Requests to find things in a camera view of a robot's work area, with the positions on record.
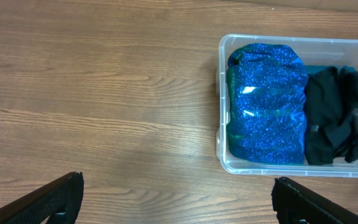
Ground blue sequin fabric garment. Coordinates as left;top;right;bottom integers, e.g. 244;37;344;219
226;43;309;165

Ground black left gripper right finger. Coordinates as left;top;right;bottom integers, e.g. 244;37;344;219
271;177;358;224

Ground small black garment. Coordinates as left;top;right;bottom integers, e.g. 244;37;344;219
304;67;351;166

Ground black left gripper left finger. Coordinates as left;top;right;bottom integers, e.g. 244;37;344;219
0;172;84;224

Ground clear plastic storage bin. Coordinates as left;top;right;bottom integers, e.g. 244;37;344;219
216;34;358;178

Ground blue denim jeans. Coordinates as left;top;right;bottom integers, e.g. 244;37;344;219
305;65;356;75

